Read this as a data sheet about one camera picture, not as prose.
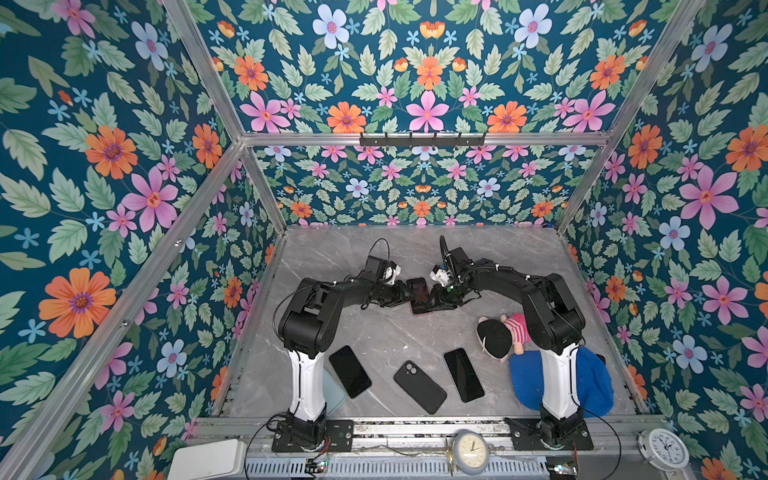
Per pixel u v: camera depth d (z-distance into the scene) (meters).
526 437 0.73
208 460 0.68
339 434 0.73
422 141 0.92
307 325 0.54
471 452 0.68
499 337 0.83
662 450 0.69
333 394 0.82
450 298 0.86
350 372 0.86
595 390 0.80
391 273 0.88
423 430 0.76
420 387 0.82
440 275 0.93
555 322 0.55
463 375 0.82
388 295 0.90
